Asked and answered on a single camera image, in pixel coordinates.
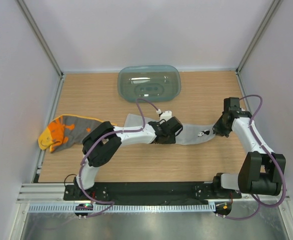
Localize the grey panda towel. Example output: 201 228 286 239
124 113 216 146

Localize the orange grey towel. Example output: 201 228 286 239
37 114 103 153

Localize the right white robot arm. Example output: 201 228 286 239
211 97 286 198

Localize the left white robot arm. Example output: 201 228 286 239
72 111 183 200

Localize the teal plastic basin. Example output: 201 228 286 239
117 65 182 103

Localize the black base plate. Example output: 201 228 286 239
62 181 242 206

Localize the aluminium frame rail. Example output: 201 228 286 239
16 182 291 204

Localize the slotted cable duct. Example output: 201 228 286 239
28 202 216 214

